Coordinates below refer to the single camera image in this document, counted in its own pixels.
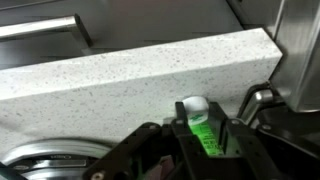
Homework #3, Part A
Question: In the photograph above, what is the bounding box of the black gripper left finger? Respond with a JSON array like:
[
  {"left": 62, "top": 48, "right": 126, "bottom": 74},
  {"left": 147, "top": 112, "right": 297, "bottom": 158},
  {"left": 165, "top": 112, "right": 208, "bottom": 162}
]
[{"left": 170, "top": 101, "right": 216, "bottom": 180}]

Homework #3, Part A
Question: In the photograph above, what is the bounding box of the steel drawer handle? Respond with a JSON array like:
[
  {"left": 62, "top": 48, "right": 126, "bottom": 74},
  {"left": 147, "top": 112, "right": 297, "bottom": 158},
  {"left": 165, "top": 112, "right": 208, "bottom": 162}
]
[{"left": 0, "top": 12, "right": 94, "bottom": 48}]

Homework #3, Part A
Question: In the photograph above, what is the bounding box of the white bottle lid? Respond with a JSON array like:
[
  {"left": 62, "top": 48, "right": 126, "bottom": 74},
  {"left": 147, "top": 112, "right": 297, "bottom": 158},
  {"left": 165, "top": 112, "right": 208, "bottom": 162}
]
[{"left": 181, "top": 95, "right": 211, "bottom": 117}]

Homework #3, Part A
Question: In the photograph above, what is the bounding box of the steel oven door handle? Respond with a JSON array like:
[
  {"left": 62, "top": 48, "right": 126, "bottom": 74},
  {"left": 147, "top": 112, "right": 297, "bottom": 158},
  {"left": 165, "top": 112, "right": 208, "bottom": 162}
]
[{"left": 236, "top": 82, "right": 288, "bottom": 126}]

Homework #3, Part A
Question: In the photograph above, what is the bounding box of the stainless steel gas range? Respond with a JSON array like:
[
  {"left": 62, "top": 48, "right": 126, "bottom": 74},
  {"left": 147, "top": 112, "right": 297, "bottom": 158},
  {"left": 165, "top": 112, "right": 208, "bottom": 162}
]
[{"left": 268, "top": 0, "right": 320, "bottom": 114}]

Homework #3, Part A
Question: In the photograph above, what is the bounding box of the round steel lidded pot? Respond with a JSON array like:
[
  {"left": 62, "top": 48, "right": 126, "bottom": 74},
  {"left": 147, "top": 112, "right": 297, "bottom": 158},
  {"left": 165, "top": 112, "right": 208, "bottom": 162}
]
[{"left": 0, "top": 137, "right": 114, "bottom": 180}]

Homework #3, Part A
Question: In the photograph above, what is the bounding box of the green bottle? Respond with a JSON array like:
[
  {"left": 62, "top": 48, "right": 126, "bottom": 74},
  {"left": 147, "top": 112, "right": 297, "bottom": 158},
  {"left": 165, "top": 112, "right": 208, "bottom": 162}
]
[{"left": 186, "top": 112, "right": 225, "bottom": 157}]

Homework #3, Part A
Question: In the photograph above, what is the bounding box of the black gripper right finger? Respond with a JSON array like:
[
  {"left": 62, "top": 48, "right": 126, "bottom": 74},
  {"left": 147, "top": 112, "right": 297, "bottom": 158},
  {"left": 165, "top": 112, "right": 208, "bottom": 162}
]
[{"left": 207, "top": 100, "right": 282, "bottom": 180}]

